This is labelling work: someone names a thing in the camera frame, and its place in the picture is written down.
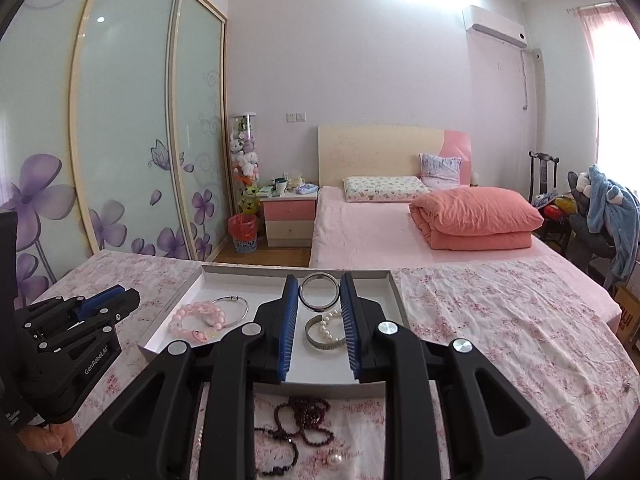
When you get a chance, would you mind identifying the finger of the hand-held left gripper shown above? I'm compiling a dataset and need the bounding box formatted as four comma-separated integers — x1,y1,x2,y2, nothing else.
20,284,126,337
35,289,142,356

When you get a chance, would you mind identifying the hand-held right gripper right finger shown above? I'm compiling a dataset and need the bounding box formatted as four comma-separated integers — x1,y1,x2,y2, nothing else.
340,272,586,480

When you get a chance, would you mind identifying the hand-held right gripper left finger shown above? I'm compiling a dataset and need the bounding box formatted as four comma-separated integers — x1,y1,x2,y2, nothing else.
55,274,301,480

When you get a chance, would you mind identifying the white pearl bracelet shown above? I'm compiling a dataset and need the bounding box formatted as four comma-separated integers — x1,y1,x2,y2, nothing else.
316,310,347,346

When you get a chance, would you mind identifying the wide silver cuff bangle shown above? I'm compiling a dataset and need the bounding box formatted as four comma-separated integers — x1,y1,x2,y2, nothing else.
305,312,347,352

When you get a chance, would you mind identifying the dark round bangle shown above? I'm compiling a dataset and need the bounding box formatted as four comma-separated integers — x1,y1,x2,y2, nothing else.
299,272,342,309

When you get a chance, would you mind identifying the thin silver bangle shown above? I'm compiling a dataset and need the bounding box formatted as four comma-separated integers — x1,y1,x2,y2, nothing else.
210,295,249,328

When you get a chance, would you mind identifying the grey shallow cardboard tray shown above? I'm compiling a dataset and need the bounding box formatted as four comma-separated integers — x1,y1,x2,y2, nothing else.
137,265,411,386

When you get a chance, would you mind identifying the pink bead bracelet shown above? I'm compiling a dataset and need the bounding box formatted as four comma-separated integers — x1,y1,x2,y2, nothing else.
169,300,224,344

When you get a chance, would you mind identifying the person's left hand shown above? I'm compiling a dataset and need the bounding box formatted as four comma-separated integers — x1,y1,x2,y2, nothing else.
27,420,76,458

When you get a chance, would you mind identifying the bed with wooden headboard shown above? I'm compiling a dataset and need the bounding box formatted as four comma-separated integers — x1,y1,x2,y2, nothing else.
307,125,551,268

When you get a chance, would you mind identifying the red lined waste bin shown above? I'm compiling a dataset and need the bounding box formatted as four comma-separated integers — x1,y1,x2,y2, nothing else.
228,212,260,253

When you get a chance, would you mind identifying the pink and white nightstand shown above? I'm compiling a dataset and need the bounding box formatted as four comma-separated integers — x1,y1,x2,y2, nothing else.
261,194,319,247

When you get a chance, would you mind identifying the cream patterned pillow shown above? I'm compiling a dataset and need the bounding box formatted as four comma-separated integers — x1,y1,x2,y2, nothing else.
343,175,431,203

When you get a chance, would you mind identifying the pink floral sheet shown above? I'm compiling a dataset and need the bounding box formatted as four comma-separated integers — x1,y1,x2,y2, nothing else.
37,250,623,480

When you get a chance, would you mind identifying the folded coral quilt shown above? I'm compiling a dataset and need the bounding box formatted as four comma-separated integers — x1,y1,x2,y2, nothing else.
409,186,545,251

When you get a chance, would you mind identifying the clear tower of plush toys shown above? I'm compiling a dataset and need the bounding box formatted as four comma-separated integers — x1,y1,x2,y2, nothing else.
229,112,261,216

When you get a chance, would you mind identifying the small lilac cushion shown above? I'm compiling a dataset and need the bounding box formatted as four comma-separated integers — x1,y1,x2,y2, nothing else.
419,153,463,191

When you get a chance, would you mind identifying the wardrobe with floral sliding doors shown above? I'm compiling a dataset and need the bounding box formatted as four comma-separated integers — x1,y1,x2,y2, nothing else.
0,0,233,311

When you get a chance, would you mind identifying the colourful toys pile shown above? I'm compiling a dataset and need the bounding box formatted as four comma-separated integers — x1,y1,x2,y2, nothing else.
532,192,576,223

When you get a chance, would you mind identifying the dark office chair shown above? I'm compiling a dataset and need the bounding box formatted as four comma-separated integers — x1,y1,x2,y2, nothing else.
567,170,626,281

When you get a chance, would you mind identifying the dark wooden chair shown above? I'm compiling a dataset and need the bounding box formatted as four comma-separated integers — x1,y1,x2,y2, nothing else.
529,151,561,211

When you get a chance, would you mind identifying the cardboard box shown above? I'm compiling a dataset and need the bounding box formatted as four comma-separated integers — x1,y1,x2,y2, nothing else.
615,285,640,347

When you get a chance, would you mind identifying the blue fleece garment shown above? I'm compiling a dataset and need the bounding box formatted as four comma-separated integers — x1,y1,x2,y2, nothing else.
586,165,640,281

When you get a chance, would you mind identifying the air conditioner pipe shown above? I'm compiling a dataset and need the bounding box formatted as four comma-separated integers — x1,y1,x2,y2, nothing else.
520,48,544,111

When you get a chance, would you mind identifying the white air conditioner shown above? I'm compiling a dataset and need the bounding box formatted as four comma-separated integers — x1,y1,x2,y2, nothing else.
461,5,528,50

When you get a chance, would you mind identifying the pink curtain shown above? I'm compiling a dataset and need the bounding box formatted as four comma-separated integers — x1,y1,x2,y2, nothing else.
577,2,640,166

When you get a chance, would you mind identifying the dark bead necklace with pearl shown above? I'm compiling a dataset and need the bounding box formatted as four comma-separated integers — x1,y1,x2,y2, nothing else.
254,395,345,477

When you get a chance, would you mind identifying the pinkish pearl bracelet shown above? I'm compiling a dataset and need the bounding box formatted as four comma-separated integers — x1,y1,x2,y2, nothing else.
195,390,207,461

